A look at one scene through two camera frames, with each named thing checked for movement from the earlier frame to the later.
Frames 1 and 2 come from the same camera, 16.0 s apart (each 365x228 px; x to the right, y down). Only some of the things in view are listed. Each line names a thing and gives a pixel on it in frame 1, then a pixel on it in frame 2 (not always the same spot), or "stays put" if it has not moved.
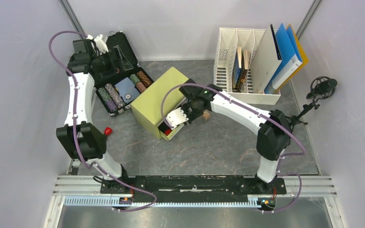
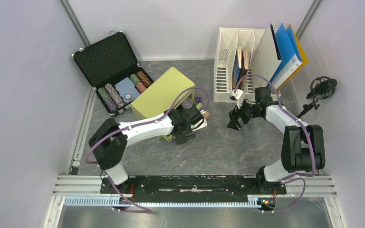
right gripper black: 190,118 to 234,115
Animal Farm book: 237,70 stays put
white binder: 267,58 stays put
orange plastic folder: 303,57 stays put
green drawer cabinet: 147,109 stays put
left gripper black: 112,71 to 181,139
